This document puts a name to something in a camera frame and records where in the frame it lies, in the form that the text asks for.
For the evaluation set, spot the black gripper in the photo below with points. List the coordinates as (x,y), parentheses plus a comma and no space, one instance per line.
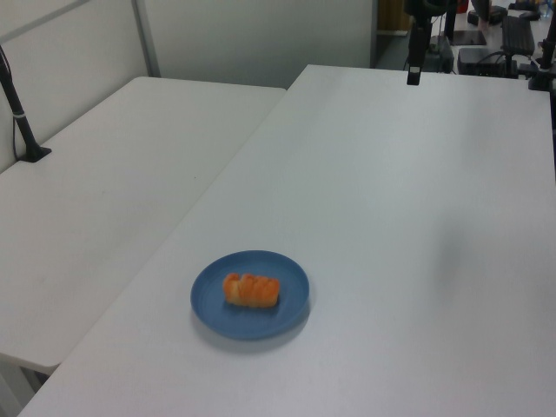
(423,8)

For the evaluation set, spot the orange bread roll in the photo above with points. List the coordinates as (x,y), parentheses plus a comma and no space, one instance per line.
(251,291)

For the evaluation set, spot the black flat tablet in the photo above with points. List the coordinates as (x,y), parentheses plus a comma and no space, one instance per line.
(470,37)

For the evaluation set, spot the black electronics box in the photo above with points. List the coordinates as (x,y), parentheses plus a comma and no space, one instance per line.
(484,61)

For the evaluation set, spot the blue round plate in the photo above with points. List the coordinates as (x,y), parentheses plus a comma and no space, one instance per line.
(249,295)

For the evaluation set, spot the white table leg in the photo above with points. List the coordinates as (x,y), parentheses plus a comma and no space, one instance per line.
(17,386)

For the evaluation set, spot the black camera stand with clamp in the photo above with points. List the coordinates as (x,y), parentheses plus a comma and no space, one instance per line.
(543,65)

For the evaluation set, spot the grey partition frame post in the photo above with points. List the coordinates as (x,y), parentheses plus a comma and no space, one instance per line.
(145,39)

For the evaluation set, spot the black camera stand pole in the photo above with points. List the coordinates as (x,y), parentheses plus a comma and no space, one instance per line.
(19,117)

